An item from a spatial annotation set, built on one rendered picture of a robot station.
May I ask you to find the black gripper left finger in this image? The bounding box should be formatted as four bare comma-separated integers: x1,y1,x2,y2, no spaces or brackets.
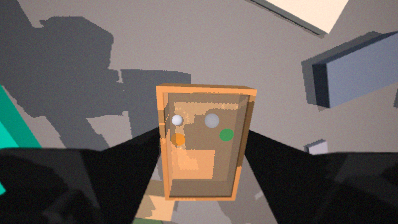
0,127,161,224

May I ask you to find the teal flat box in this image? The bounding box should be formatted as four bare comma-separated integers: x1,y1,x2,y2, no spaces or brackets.
0,85,41,148

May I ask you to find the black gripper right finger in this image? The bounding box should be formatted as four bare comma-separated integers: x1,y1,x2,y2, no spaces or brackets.
244,130,398,224

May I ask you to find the orange wooden ball-in-hole puzzle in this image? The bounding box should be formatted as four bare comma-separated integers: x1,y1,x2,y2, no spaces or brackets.
156,83,257,201

